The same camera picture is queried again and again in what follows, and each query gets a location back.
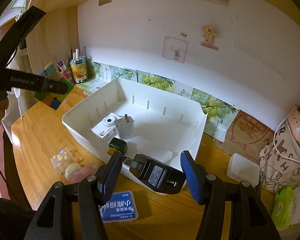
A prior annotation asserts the pink can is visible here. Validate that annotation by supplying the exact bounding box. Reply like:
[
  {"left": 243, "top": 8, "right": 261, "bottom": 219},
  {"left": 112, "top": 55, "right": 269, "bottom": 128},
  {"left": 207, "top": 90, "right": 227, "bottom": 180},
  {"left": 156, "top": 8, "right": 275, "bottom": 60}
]
[{"left": 61, "top": 70, "right": 74, "bottom": 84}]

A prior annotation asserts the white flat lid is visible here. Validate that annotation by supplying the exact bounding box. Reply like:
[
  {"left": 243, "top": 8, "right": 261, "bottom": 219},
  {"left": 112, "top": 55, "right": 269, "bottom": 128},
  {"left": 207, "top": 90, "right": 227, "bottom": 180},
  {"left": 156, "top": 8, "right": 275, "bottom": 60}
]
[{"left": 226, "top": 153, "right": 262, "bottom": 184}]

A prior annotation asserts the green tissue pack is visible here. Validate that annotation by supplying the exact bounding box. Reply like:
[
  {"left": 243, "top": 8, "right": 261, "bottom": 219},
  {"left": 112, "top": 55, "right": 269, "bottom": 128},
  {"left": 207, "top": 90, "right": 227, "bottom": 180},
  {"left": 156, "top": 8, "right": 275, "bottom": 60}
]
[{"left": 271, "top": 186, "right": 300, "bottom": 228}]

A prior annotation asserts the black power adapter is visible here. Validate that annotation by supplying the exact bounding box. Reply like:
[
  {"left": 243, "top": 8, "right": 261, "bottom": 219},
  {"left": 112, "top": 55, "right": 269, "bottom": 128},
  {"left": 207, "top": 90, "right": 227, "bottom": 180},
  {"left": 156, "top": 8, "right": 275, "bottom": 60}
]
[{"left": 122, "top": 153, "right": 186, "bottom": 194}]

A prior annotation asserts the white charger plug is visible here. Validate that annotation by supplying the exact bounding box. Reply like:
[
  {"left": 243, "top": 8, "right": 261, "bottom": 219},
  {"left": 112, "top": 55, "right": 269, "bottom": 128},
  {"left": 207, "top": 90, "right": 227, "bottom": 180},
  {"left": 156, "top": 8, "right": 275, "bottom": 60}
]
[{"left": 114, "top": 114, "right": 136, "bottom": 140}]

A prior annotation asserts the white cable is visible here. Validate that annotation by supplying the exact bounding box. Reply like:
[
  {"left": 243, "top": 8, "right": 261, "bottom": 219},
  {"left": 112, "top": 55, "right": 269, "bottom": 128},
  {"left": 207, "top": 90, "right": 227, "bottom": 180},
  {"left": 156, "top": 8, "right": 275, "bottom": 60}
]
[{"left": 275, "top": 110, "right": 300, "bottom": 167}]

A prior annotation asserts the pale photo sleeve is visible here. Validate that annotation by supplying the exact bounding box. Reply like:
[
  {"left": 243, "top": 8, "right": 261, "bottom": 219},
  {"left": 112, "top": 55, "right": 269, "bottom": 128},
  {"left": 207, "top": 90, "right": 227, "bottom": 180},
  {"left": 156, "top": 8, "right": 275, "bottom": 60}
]
[{"left": 162, "top": 35, "right": 189, "bottom": 64}]

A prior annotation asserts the clear case with stickers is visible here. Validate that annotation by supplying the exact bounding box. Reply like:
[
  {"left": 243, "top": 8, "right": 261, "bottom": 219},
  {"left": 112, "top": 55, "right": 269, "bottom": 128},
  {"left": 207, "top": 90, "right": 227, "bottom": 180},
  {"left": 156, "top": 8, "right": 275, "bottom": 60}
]
[{"left": 50, "top": 148, "right": 84, "bottom": 173}]

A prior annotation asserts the person's black clothing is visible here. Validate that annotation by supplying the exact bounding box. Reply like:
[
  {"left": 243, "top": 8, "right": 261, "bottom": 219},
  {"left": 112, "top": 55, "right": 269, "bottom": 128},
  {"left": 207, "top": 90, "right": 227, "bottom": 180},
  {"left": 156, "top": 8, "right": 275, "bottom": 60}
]
[{"left": 0, "top": 192, "right": 40, "bottom": 240}]

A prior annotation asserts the pink plush pouch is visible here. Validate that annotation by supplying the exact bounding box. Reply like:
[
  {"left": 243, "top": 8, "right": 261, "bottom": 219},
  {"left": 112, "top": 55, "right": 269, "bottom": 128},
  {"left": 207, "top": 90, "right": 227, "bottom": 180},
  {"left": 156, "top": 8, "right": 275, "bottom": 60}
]
[{"left": 70, "top": 164, "right": 102, "bottom": 184}]

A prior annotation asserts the white lace cloth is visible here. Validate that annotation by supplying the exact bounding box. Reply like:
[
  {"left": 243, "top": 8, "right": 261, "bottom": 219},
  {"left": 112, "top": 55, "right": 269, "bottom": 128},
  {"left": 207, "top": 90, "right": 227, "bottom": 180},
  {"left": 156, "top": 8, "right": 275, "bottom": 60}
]
[{"left": 1, "top": 47, "right": 30, "bottom": 135}]

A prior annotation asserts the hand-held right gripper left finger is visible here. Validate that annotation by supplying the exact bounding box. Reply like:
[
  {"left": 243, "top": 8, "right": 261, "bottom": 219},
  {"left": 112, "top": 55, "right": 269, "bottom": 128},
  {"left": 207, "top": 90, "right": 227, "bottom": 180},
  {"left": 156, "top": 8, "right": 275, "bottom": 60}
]
[{"left": 25, "top": 151, "right": 123, "bottom": 240}]

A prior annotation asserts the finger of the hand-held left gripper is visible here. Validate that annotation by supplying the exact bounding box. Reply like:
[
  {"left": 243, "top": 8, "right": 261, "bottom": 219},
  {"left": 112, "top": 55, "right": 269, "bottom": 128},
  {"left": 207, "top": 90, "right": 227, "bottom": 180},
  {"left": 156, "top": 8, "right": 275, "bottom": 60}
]
[{"left": 41, "top": 77, "right": 75, "bottom": 95}]

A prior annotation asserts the colourful puzzle cube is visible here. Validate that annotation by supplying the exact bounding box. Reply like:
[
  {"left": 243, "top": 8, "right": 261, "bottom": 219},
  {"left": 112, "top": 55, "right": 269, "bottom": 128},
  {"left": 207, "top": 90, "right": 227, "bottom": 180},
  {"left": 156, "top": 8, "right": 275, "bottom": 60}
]
[{"left": 34, "top": 61, "right": 75, "bottom": 110}]

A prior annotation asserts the yellow pony sticker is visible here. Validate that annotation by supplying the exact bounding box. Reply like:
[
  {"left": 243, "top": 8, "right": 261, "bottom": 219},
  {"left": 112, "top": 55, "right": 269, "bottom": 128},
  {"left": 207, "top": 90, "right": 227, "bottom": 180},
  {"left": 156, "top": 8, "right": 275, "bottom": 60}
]
[{"left": 199, "top": 24, "right": 219, "bottom": 51}]

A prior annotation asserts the small white camera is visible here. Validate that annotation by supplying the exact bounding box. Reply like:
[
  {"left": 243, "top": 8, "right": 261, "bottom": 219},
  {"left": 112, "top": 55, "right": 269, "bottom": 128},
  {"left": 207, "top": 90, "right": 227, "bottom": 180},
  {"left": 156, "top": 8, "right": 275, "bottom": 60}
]
[{"left": 91, "top": 112, "right": 119, "bottom": 142}]

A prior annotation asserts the printed canvas tote bag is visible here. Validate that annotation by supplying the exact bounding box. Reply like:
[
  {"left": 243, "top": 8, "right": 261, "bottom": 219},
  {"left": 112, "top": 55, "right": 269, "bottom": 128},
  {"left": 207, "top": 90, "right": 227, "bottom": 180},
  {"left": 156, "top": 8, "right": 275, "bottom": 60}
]
[{"left": 259, "top": 120, "right": 300, "bottom": 193}]

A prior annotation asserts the brown cardboard sheet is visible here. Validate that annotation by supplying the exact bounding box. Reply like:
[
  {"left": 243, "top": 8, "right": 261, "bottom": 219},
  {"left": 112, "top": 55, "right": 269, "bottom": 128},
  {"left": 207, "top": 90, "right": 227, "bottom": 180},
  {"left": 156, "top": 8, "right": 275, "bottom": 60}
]
[{"left": 215, "top": 110, "right": 277, "bottom": 165}]

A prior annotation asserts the small green box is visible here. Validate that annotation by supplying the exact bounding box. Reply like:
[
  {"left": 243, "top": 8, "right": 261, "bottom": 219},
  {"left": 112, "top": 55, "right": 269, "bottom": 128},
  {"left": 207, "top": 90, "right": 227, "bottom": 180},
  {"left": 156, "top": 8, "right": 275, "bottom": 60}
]
[{"left": 107, "top": 138, "right": 128, "bottom": 155}]

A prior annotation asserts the clear plastic card box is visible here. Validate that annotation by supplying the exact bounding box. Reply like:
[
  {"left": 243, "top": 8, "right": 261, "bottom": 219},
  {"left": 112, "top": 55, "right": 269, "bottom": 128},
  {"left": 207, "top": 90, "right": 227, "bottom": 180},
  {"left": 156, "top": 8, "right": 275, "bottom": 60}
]
[{"left": 98, "top": 191, "right": 139, "bottom": 223}]

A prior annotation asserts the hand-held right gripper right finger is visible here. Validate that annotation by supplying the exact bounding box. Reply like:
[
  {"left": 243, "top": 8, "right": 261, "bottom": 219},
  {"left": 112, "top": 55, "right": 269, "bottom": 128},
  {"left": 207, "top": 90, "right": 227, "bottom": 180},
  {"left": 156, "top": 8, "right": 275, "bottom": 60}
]
[{"left": 180, "top": 150, "right": 282, "bottom": 240}]

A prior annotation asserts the white plastic bin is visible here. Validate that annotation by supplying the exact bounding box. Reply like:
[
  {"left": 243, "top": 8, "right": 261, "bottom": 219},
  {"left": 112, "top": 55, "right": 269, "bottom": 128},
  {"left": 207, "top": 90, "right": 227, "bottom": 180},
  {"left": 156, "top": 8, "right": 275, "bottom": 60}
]
[{"left": 62, "top": 78, "right": 208, "bottom": 195}]

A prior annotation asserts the yellow juice carton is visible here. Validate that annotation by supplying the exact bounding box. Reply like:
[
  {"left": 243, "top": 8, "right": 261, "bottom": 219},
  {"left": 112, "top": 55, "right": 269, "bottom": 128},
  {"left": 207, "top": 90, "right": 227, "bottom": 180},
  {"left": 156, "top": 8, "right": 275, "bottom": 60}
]
[{"left": 69, "top": 56, "right": 88, "bottom": 83}]

